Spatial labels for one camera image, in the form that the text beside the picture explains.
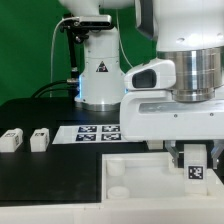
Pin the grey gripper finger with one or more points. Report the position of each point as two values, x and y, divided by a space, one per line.
170 145
218 148

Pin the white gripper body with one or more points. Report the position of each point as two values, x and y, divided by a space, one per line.
148 115

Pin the white square table top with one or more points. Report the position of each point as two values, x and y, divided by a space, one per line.
139 176

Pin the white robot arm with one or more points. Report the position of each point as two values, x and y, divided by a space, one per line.
176 98

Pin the white L-shaped obstacle fence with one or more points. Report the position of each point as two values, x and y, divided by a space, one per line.
147 211

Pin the white sheet with AprilTags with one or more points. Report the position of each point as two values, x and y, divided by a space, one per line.
108 133

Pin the black camera on stand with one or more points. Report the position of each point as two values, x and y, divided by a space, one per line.
77 29

